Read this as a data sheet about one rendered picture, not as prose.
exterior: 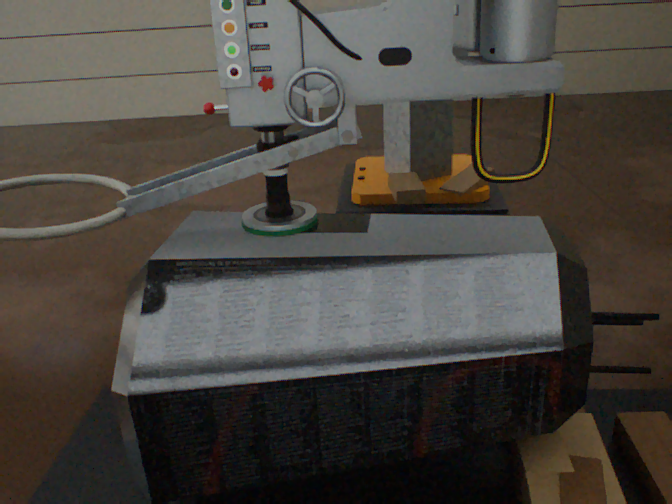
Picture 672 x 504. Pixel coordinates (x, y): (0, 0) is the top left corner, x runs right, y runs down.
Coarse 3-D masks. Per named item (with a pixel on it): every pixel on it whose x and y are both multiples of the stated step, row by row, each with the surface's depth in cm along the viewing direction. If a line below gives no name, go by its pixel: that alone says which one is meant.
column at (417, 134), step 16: (384, 112) 240; (400, 112) 230; (416, 112) 226; (432, 112) 229; (448, 112) 232; (384, 128) 243; (400, 128) 232; (416, 128) 228; (432, 128) 231; (448, 128) 234; (384, 144) 246; (400, 144) 235; (416, 144) 230; (432, 144) 233; (448, 144) 237; (400, 160) 237; (416, 160) 233; (432, 160) 236; (448, 160) 239; (432, 176) 238
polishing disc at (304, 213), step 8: (256, 208) 188; (264, 208) 187; (296, 208) 186; (304, 208) 186; (312, 208) 185; (248, 216) 182; (256, 216) 182; (264, 216) 181; (296, 216) 180; (304, 216) 180; (312, 216) 179; (248, 224) 177; (256, 224) 176; (264, 224) 176; (272, 224) 175; (280, 224) 175; (288, 224) 175; (296, 224) 175; (304, 224) 177
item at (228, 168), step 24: (336, 120) 178; (288, 144) 169; (312, 144) 170; (336, 144) 170; (192, 168) 182; (216, 168) 171; (240, 168) 171; (264, 168) 172; (144, 192) 184; (168, 192) 173; (192, 192) 173
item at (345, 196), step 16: (352, 176) 260; (496, 192) 234; (352, 208) 226; (368, 208) 225; (384, 208) 224; (400, 208) 223; (416, 208) 223; (432, 208) 222; (448, 208) 221; (464, 208) 220; (480, 208) 220; (496, 208) 219
